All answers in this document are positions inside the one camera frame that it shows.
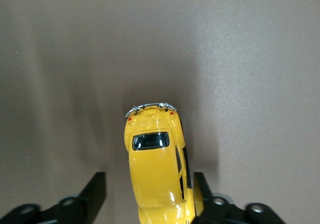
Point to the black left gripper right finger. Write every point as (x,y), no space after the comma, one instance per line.
(225,211)

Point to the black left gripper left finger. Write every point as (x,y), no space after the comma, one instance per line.
(82,209)

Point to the yellow beetle toy car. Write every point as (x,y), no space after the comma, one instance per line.
(155,171)

